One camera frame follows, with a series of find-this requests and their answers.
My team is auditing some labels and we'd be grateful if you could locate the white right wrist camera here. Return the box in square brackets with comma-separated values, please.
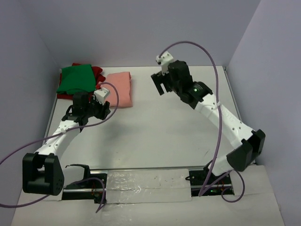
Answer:
[156, 51, 174, 75]

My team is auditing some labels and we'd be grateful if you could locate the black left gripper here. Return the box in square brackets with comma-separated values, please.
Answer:
[84, 93, 111, 120]

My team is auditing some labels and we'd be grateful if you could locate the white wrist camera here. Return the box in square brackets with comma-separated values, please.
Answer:
[156, 51, 174, 75]
[94, 88, 110, 105]

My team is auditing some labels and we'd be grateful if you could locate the silver tape patch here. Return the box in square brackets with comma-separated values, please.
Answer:
[106, 169, 192, 204]

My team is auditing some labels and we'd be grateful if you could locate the pink t shirt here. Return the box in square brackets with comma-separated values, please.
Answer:
[102, 72, 133, 108]

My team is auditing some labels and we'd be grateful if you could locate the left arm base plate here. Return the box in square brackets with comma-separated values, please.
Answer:
[62, 170, 108, 204]

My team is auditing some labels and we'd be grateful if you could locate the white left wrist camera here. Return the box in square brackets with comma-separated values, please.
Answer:
[94, 88, 110, 105]

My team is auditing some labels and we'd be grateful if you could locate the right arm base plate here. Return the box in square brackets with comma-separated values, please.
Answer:
[185, 169, 234, 197]

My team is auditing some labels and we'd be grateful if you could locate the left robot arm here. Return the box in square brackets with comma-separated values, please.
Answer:
[22, 88, 110, 196]

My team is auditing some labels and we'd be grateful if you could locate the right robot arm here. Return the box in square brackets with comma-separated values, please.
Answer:
[151, 59, 266, 184]

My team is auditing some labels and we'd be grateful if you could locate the green folded t shirt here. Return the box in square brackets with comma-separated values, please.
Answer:
[56, 64, 96, 95]

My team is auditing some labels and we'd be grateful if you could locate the red folded t shirt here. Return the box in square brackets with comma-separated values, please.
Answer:
[56, 63, 105, 100]

